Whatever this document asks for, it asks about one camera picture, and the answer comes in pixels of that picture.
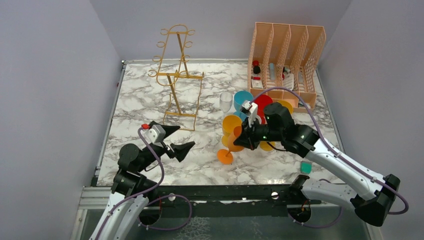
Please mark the red black small bottle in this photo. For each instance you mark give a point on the red black small bottle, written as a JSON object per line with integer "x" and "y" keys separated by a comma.
{"x": 256, "y": 67}

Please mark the green small block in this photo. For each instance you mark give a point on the green small block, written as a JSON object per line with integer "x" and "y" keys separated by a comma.
{"x": 305, "y": 167}

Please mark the gold wire glass rack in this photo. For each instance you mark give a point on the gold wire glass rack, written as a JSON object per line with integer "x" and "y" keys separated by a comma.
{"x": 172, "y": 73}

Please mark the blue plastic wine glass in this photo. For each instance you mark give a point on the blue plastic wine glass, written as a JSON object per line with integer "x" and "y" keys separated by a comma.
{"x": 239, "y": 98}

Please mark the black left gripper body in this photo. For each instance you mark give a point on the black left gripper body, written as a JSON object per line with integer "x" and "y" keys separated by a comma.
{"x": 158, "y": 149}

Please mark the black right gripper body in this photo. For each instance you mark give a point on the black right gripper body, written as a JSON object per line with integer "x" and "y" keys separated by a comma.
{"x": 258, "y": 132}

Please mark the orange wine glass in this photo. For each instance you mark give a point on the orange wine glass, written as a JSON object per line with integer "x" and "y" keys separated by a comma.
{"x": 225, "y": 155}

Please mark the red plastic wine glass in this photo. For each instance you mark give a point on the red plastic wine glass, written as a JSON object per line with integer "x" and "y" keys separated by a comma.
{"x": 262, "y": 101}

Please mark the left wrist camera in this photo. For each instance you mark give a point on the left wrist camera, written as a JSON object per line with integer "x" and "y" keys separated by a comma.
{"x": 150, "y": 134}

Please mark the clear wine glass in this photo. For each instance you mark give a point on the clear wine glass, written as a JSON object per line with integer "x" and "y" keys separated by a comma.
{"x": 225, "y": 102}

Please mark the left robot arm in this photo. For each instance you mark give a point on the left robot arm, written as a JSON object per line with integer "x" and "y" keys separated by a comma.
{"x": 135, "y": 185}

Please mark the light blue tube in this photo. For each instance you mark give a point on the light blue tube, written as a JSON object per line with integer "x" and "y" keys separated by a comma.
{"x": 272, "y": 74}

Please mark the white red labelled box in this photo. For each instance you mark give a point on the white red labelled box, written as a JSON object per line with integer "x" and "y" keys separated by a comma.
{"x": 256, "y": 82}

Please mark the yellow wine glass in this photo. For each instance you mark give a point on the yellow wine glass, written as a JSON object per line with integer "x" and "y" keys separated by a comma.
{"x": 228, "y": 124}
{"x": 267, "y": 146}
{"x": 287, "y": 105}

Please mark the yellow front wine glass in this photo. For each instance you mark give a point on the yellow front wine glass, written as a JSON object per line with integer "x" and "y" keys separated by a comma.
{"x": 287, "y": 105}

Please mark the black mounting rail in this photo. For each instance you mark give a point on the black mounting rail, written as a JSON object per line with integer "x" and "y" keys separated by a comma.
{"x": 215, "y": 201}

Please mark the peach plastic file organizer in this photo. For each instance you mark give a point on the peach plastic file organizer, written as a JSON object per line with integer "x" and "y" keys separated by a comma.
{"x": 295, "y": 51}

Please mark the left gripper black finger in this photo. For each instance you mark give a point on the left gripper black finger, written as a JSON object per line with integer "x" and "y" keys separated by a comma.
{"x": 163, "y": 131}
{"x": 180, "y": 151}

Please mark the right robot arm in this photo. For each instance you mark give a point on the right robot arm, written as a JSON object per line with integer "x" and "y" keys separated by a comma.
{"x": 370, "y": 194}

